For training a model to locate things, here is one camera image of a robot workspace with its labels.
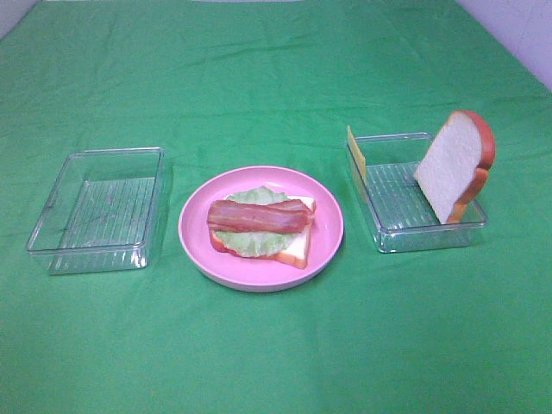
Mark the green lettuce leaf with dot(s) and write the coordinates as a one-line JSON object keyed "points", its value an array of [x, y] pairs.
{"points": [[257, 243]]}

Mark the bread slice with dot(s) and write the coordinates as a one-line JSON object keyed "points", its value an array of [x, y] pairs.
{"points": [[456, 166], [295, 255]]}

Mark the bacon strip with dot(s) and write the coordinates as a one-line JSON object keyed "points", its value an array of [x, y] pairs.
{"points": [[257, 220], [225, 207]]}

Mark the pink round plate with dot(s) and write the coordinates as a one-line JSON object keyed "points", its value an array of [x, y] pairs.
{"points": [[256, 275]]}

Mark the yellow cheese slice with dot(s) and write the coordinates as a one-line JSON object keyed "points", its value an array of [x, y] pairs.
{"points": [[358, 157]]}

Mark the right clear plastic tray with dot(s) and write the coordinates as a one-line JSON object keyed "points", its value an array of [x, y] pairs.
{"points": [[399, 217]]}

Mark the clear plastic tray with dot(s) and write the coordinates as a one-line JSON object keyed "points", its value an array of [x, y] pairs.
{"points": [[399, 217], [102, 212]]}

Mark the green tablecloth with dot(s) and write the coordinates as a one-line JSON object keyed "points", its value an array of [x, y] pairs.
{"points": [[223, 85]]}

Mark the left clear plastic tray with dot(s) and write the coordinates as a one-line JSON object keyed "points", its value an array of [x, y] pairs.
{"points": [[102, 212]]}

